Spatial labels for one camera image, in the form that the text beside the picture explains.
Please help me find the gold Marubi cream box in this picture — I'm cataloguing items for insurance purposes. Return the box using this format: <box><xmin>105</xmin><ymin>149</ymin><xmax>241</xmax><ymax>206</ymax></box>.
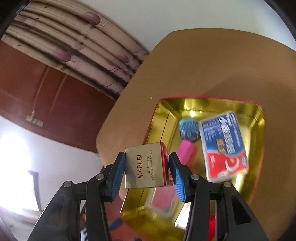
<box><xmin>125</xmin><ymin>142</ymin><xmax>173</xmax><ymax>189</ymax></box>

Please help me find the blue white toothpaste box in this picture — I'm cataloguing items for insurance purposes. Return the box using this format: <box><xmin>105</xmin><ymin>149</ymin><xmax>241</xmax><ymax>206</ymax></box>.
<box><xmin>199</xmin><ymin>111</ymin><xmax>249</xmax><ymax>183</ymax></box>

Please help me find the pink rectangular eraser block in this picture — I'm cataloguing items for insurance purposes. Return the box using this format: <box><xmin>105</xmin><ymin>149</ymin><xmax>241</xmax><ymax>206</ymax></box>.
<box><xmin>177</xmin><ymin>140</ymin><xmax>198</xmax><ymax>165</ymax></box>

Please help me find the red gold-lined tin box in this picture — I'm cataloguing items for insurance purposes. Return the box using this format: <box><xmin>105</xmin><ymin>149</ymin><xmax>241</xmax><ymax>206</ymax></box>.
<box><xmin>121</xmin><ymin>98</ymin><xmax>267</xmax><ymax>240</ymax></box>

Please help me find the blue patterned round cap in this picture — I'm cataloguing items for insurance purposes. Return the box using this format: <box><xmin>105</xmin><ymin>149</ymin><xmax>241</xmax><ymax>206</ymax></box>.
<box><xmin>179</xmin><ymin>118</ymin><xmax>200</xmax><ymax>143</ymax></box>

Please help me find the brown wooden door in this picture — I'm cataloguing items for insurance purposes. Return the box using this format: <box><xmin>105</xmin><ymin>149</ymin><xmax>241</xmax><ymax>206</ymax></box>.
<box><xmin>1</xmin><ymin>42</ymin><xmax>115</xmax><ymax>152</ymax></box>

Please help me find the beige patterned curtain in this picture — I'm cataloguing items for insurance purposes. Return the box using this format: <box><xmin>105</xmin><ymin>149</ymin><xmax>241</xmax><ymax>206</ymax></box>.
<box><xmin>1</xmin><ymin>1</ymin><xmax>148</xmax><ymax>100</ymax></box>

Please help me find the metal door handle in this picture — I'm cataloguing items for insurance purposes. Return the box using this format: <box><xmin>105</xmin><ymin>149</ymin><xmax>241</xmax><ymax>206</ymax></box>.
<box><xmin>26</xmin><ymin>110</ymin><xmax>44</xmax><ymax>128</ymax></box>

